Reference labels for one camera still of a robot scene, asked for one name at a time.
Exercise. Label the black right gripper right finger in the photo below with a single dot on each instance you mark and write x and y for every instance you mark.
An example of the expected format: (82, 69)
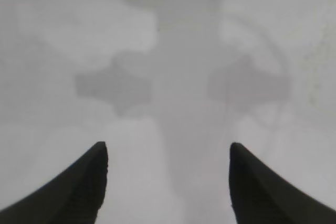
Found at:
(257, 190)

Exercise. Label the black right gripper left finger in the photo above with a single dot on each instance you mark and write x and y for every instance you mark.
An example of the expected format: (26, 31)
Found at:
(76, 187)

